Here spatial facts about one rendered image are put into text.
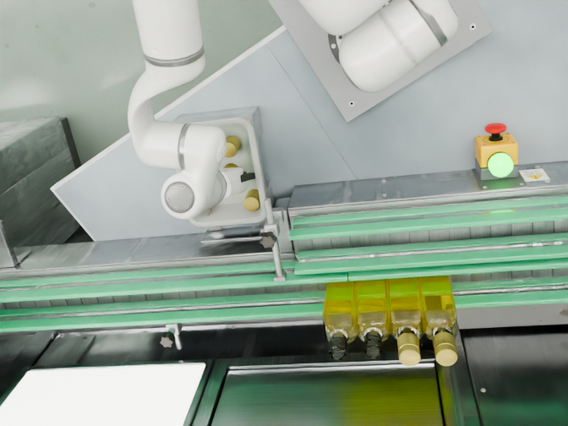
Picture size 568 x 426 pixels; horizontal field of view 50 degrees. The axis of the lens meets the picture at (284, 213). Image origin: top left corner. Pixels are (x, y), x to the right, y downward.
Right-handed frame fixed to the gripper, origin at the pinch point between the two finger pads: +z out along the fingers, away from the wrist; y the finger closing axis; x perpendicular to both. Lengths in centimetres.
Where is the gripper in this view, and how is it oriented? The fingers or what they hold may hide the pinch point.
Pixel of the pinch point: (228, 177)
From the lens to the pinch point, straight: 122.8
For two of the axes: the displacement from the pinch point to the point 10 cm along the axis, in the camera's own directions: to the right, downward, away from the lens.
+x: -1.4, -9.8, -1.5
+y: 9.7, -1.1, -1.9
